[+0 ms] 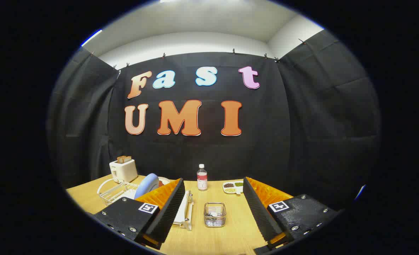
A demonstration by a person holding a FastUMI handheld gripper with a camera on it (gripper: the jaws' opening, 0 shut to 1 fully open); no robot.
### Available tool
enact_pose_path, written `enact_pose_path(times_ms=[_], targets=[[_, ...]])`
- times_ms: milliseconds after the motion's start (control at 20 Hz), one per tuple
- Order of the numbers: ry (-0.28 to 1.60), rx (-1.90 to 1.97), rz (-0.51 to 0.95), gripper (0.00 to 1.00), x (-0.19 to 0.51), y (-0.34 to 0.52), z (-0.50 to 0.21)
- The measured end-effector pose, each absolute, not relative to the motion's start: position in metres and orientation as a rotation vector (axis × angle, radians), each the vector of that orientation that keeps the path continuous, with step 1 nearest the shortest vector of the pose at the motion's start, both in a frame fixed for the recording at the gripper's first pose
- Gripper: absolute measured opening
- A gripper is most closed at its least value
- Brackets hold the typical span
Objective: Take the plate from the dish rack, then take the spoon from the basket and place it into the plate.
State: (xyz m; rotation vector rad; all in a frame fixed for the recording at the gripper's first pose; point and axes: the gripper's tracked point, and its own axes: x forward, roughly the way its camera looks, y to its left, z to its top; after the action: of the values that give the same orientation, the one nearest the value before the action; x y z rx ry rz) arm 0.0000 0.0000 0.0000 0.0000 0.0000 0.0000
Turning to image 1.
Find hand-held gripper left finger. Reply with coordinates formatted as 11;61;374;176
93;178;186;250

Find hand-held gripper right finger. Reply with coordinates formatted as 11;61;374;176
243;177;339;254

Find blue plate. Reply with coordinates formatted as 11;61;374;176
134;173;159;199

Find metal wire basket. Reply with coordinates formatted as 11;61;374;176
203;202;227;228

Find white wire dish rack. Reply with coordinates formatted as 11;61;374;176
97;178;194;231

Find white sectioned dish with beans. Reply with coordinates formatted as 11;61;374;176
222;181;244;195

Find clear plastic bottle red label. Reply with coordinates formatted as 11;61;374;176
197;164;208;191

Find white toaster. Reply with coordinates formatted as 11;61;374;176
109;159;138;183

